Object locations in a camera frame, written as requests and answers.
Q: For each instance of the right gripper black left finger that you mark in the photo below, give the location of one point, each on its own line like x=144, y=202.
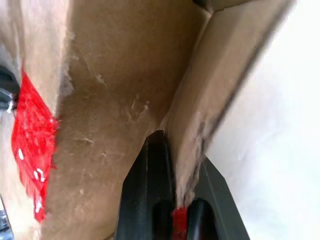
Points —
x=145, y=190

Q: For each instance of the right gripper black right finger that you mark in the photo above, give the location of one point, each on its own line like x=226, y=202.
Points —
x=225, y=215

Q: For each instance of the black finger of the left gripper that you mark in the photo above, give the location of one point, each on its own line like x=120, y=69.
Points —
x=7, y=80

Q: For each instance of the brown cardboard box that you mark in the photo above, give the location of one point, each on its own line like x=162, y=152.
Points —
x=120, y=75

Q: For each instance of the red adhesive tape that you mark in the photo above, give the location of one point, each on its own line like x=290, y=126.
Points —
x=32, y=140

